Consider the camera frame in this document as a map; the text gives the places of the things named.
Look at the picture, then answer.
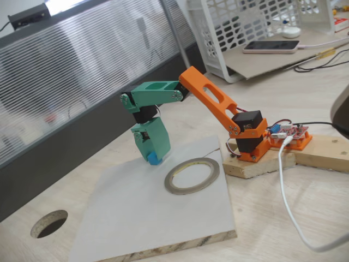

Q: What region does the grey-topped chipboard panel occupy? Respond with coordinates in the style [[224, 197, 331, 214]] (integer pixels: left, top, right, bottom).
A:
[[67, 135, 237, 262]]

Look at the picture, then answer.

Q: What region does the fluted glass desk partition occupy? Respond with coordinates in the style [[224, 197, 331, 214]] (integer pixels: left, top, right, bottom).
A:
[[0, 0, 208, 223]]

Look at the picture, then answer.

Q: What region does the wooden base block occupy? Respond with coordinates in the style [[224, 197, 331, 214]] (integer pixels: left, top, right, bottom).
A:
[[222, 141, 297, 180]]

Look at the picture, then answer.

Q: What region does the white plastic crate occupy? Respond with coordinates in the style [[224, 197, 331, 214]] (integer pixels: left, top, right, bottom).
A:
[[186, 0, 336, 84]]

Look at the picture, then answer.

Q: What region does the red controller board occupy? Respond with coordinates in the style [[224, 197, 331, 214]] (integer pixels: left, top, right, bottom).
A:
[[268, 122, 310, 142]]

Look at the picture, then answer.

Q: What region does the brown cardboard sheet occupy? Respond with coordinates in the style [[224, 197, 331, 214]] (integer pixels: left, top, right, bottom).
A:
[[225, 27, 349, 81]]

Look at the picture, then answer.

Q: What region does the smartphone in pink case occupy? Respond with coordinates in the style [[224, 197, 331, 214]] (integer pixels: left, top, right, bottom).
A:
[[242, 40, 300, 55]]

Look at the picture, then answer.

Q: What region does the light wooden beam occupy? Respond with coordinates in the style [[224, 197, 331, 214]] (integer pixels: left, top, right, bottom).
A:
[[293, 133, 349, 173]]

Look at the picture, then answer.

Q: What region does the white earbuds case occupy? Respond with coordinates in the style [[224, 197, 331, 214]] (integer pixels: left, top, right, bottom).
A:
[[281, 26, 302, 39]]

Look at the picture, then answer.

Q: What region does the grey rounded object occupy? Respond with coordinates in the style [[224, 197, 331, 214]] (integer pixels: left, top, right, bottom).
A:
[[329, 84, 349, 132]]

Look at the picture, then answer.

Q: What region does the red and white box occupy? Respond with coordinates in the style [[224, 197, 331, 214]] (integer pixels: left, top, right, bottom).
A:
[[333, 16, 349, 33]]

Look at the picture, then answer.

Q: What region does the grey ring of tape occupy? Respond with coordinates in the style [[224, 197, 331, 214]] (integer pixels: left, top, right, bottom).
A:
[[164, 157, 220, 195]]

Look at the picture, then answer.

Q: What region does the white cable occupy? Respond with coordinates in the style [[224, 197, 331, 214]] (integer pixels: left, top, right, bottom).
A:
[[278, 136, 349, 253]]

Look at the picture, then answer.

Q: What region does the orange controller board mount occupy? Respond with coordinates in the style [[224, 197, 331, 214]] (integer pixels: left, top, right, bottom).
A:
[[269, 133, 313, 151]]

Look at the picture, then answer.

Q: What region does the thin black cable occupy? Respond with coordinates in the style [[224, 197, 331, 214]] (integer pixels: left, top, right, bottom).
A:
[[293, 49, 349, 73]]

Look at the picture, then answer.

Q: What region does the black device with cable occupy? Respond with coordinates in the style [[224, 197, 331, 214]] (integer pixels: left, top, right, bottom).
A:
[[0, 3, 51, 32]]

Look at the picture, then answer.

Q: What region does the thick black cable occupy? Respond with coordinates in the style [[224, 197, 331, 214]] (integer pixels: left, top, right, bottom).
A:
[[296, 121, 349, 139]]

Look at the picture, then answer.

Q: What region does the yellow-handled screwdriver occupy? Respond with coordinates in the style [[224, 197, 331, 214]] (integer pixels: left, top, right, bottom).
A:
[[283, 47, 338, 71]]

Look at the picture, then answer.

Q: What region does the pink charging cable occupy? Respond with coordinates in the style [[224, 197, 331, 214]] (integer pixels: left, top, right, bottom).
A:
[[298, 37, 349, 50]]

